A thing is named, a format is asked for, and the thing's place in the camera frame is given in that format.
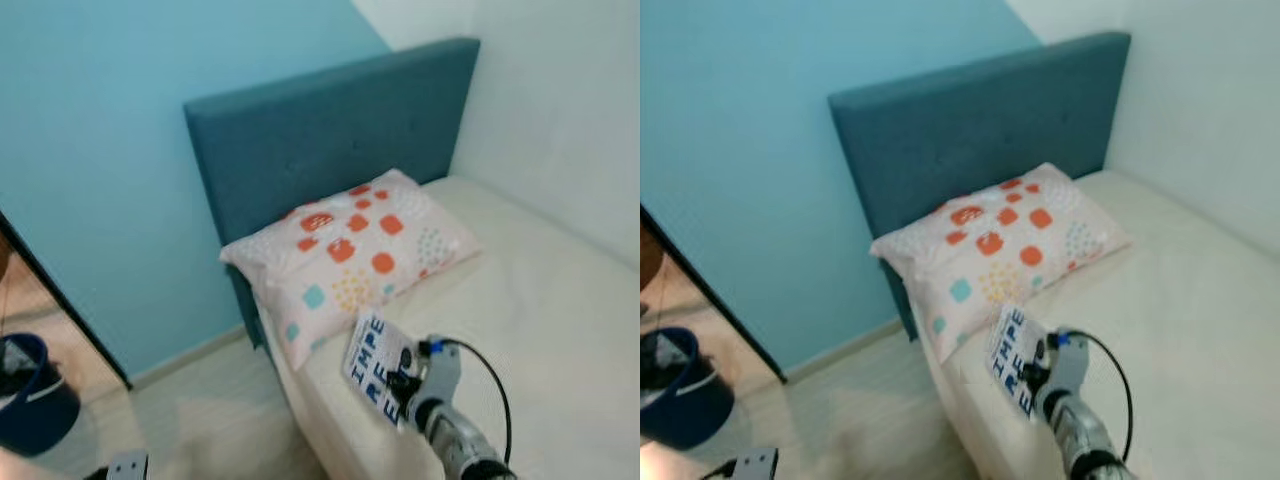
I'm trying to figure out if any white book with blue letters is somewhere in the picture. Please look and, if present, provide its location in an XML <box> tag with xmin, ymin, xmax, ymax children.
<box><xmin>988</xmin><ymin>305</ymin><xmax>1049</xmax><ymax>416</ymax></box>
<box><xmin>343</xmin><ymin>312</ymin><xmax>421</xmax><ymax>426</ymax></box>

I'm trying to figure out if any pink pillow with orange patches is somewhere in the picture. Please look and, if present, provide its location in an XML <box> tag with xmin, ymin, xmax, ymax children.
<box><xmin>870</xmin><ymin>162</ymin><xmax>1133</xmax><ymax>363</ymax></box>
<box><xmin>220</xmin><ymin>168</ymin><xmax>483</xmax><ymax>371</ymax></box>

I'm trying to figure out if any cream sheeted bed mattress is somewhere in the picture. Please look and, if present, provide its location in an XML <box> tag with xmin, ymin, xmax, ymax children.
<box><xmin>905</xmin><ymin>170</ymin><xmax>1280</xmax><ymax>480</ymax></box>
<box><xmin>255</xmin><ymin>175</ymin><xmax>641</xmax><ymax>480</ymax></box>

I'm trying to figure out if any teal upholstered headboard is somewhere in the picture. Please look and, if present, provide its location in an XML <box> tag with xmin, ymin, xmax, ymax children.
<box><xmin>183</xmin><ymin>38</ymin><xmax>481</xmax><ymax>351</ymax></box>
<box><xmin>828</xmin><ymin>32</ymin><xmax>1133</xmax><ymax>341</ymax></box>

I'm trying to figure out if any dark blue bucket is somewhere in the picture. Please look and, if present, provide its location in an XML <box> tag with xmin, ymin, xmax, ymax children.
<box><xmin>0</xmin><ymin>333</ymin><xmax>81</xmax><ymax>458</ymax></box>
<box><xmin>640</xmin><ymin>327</ymin><xmax>736</xmax><ymax>451</ymax></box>

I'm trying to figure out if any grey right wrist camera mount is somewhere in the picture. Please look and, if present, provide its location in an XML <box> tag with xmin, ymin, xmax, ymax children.
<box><xmin>418</xmin><ymin>338</ymin><xmax>463</xmax><ymax>406</ymax></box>
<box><xmin>1045</xmin><ymin>332</ymin><xmax>1091</xmax><ymax>396</ymax></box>

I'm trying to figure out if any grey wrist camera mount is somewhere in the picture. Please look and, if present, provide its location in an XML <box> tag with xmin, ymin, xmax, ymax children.
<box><xmin>735</xmin><ymin>448</ymin><xmax>781</xmax><ymax>480</ymax></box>
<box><xmin>1045</xmin><ymin>332</ymin><xmax>1091</xmax><ymax>396</ymax></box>
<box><xmin>105</xmin><ymin>452</ymin><xmax>151</xmax><ymax>480</ymax></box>
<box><xmin>418</xmin><ymin>338</ymin><xmax>463</xmax><ymax>406</ymax></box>

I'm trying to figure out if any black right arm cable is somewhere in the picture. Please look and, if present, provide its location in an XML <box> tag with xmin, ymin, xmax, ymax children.
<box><xmin>1065</xmin><ymin>330</ymin><xmax>1136</xmax><ymax>463</ymax></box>
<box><xmin>435</xmin><ymin>338</ymin><xmax>513</xmax><ymax>466</ymax></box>

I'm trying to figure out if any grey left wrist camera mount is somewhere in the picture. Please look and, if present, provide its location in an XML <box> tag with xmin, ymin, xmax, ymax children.
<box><xmin>735</xmin><ymin>448</ymin><xmax>781</xmax><ymax>480</ymax></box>
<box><xmin>105</xmin><ymin>452</ymin><xmax>151</xmax><ymax>480</ymax></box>

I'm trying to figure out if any black door frame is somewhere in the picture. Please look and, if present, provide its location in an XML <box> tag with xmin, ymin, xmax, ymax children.
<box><xmin>0</xmin><ymin>208</ymin><xmax>134</xmax><ymax>389</ymax></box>
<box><xmin>640</xmin><ymin>205</ymin><xmax>786</xmax><ymax>381</ymax></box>

